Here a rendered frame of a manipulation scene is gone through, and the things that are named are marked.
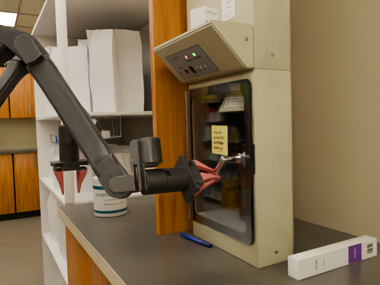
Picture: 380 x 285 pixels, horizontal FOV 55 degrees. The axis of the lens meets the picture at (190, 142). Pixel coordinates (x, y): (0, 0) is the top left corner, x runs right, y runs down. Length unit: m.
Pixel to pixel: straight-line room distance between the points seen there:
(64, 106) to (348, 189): 0.87
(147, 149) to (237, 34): 0.32
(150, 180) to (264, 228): 0.30
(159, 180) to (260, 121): 0.27
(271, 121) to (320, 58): 0.48
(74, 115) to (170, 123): 0.39
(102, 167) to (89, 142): 0.07
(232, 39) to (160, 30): 0.38
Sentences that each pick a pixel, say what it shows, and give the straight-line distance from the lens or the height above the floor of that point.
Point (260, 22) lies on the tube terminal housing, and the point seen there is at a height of 1.52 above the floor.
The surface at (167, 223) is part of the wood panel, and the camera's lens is 1.19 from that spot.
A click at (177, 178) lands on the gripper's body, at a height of 1.16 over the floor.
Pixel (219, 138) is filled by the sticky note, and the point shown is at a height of 1.25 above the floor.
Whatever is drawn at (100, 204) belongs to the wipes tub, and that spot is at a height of 0.99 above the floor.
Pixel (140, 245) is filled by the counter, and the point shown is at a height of 0.94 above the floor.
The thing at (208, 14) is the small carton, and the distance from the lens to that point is 0.94.
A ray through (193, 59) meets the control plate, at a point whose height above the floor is 1.45.
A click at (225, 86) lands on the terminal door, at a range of 0.94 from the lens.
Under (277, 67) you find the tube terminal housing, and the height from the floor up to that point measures 1.42.
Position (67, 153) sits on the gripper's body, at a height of 1.21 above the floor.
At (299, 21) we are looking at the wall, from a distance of 1.41.
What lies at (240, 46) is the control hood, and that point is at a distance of 0.86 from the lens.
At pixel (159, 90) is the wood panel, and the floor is 1.39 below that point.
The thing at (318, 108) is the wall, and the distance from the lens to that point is 1.31.
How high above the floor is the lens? 1.29
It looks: 3 degrees down
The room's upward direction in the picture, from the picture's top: 2 degrees counter-clockwise
